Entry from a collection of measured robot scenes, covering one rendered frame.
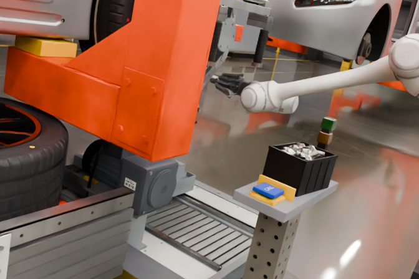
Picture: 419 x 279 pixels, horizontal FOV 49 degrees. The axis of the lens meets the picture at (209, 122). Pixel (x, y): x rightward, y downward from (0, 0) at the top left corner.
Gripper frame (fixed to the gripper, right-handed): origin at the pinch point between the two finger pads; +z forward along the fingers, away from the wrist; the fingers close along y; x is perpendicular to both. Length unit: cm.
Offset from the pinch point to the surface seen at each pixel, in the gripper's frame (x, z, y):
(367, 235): -89, -71, -1
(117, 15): 54, 7, -25
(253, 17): 26.2, -18.2, 15.1
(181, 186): -31, -1, -41
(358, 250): -74, -73, -16
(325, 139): 9, -62, -17
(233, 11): 20.2, -2.8, 22.1
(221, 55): 7.4, -2.5, 7.6
